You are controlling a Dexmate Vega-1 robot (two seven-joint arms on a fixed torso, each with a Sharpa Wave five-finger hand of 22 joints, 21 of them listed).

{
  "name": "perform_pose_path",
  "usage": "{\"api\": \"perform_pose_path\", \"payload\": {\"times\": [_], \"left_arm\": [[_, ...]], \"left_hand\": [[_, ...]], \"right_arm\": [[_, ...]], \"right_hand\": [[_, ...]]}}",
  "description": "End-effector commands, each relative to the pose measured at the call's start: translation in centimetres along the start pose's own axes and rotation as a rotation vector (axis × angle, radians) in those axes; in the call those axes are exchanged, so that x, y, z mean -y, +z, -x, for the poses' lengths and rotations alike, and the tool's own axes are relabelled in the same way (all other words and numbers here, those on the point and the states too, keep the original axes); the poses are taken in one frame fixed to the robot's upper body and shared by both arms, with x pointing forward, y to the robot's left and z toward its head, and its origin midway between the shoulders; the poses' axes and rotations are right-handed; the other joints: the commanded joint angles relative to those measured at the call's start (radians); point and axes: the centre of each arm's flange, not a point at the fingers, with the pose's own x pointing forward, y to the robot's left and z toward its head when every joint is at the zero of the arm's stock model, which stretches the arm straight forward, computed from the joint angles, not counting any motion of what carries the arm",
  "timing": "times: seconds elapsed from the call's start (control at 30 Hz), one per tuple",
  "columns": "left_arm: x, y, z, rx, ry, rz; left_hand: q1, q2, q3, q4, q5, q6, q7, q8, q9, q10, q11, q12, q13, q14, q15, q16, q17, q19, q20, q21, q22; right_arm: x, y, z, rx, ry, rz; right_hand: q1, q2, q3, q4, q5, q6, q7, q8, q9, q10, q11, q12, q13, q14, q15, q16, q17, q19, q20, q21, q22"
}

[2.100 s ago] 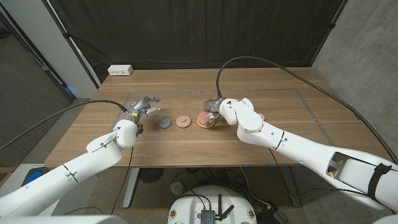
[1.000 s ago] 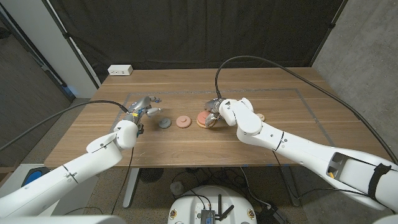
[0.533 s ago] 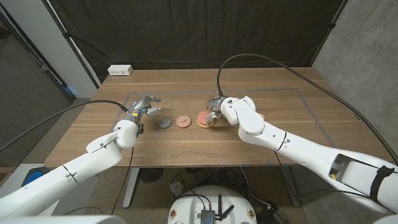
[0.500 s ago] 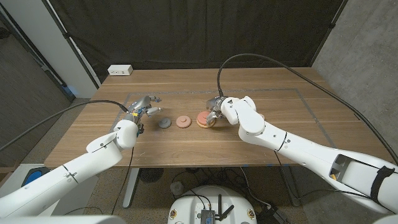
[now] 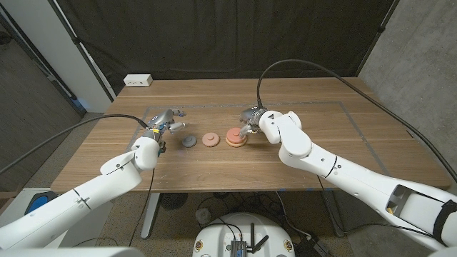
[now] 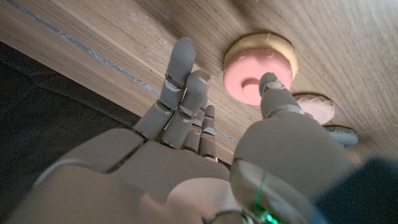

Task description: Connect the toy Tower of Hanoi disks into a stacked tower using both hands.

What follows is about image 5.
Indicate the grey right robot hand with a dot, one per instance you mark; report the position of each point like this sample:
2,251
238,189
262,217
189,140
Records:
251,118

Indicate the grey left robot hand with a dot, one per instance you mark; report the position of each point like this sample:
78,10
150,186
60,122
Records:
160,119

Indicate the coral red disk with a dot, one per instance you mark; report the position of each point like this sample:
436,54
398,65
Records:
233,135

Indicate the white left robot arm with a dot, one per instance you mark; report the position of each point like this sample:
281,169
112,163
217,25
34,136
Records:
93,189

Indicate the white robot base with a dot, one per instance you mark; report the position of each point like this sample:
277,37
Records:
218,239

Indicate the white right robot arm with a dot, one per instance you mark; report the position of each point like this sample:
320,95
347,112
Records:
339,171

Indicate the large orange disk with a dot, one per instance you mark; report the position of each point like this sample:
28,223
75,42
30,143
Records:
235,145

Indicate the small dark grey disk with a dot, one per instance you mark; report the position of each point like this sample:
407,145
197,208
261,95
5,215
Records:
189,141

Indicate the white power strip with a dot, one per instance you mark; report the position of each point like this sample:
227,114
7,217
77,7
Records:
138,80

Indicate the dusty pink disk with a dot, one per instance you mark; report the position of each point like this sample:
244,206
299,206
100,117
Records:
210,140

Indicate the round black table foot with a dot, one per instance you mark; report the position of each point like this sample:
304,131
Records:
174,200

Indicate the black backdrop curtain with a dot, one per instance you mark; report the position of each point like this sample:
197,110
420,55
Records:
228,35

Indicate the white table leg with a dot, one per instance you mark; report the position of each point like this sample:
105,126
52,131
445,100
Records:
151,214

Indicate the round grey floor object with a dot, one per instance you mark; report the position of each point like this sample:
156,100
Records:
203,216

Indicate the black backdrop stand pole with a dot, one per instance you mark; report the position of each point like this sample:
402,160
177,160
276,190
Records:
76,41
381,29

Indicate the grey table leg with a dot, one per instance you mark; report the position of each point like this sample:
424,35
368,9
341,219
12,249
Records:
333,217

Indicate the grey radio box with antennas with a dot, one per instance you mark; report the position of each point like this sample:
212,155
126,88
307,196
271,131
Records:
238,248

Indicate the black power adapter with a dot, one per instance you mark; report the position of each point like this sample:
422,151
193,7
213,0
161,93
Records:
312,248

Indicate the blue foot pedal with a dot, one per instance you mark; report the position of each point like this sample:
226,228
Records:
37,202

